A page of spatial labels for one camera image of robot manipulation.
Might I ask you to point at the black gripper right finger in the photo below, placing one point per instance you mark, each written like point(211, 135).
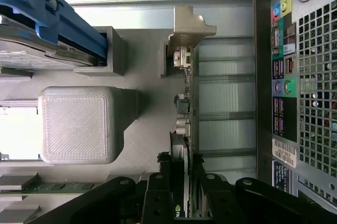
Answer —
point(218, 197)

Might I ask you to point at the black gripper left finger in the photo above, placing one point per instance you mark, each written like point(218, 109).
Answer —
point(155, 197)

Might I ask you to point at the green RAM stick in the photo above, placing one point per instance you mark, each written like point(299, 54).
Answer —
point(52, 188)

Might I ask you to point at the grey printed parts rack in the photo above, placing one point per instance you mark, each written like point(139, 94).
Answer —
point(79, 118)

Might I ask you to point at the computer rear I/O panel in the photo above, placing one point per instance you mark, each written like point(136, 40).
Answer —
point(295, 81)

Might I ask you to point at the square CPU chip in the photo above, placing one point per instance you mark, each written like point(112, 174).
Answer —
point(18, 132)

